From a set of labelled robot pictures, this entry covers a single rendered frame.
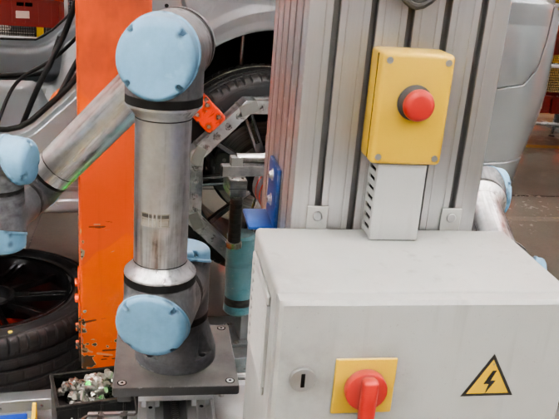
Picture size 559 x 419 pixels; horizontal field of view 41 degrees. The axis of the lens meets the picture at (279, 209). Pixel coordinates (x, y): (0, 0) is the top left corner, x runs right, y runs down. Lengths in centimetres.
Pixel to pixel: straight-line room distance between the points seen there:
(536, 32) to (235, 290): 129
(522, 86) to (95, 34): 151
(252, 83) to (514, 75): 89
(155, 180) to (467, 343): 53
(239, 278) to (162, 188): 114
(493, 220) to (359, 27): 83
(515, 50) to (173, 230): 169
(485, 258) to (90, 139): 68
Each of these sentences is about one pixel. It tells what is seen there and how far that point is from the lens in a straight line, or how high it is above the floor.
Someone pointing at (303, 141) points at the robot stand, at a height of 134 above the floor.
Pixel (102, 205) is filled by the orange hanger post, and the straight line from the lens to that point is 179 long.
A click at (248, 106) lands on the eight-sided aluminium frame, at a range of 221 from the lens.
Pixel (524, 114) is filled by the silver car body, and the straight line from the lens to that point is 271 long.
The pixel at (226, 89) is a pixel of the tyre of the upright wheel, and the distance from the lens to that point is 228.
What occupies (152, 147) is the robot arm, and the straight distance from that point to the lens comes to 112.
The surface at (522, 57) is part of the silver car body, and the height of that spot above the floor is 126.
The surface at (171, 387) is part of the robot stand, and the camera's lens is 138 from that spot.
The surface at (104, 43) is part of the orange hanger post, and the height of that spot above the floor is 133.
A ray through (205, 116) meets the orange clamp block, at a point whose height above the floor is 107.
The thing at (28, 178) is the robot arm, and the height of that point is 119.
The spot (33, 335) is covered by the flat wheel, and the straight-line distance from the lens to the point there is 220.
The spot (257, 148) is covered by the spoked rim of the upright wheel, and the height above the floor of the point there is 95.
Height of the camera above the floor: 158
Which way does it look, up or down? 20 degrees down
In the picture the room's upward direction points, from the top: 5 degrees clockwise
